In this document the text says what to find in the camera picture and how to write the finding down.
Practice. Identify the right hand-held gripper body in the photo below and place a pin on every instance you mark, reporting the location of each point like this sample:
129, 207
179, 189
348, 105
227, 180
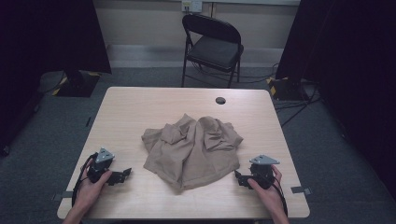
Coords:
264, 169

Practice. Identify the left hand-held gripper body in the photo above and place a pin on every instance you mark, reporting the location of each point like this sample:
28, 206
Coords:
102, 160

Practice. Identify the khaki shorts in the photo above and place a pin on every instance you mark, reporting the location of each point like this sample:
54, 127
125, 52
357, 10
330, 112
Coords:
193, 152

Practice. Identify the person's right hand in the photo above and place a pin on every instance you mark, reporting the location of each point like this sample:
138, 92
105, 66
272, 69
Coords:
270, 196

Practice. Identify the person's left hand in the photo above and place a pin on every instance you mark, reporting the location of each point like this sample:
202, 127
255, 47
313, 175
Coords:
89, 193

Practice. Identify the grey tape strip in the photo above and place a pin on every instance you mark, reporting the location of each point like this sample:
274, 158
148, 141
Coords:
63, 196
301, 190

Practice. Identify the black yellow-striped stand base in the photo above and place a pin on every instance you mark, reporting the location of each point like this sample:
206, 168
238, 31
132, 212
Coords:
77, 85
288, 89

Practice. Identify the black folding chair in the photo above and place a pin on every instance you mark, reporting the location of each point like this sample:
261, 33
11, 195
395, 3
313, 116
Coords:
214, 49

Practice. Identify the black curtain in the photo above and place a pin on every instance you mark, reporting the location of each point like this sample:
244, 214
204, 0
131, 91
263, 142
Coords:
46, 37
351, 62

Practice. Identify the white wall socket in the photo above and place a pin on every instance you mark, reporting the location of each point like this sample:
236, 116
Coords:
191, 5

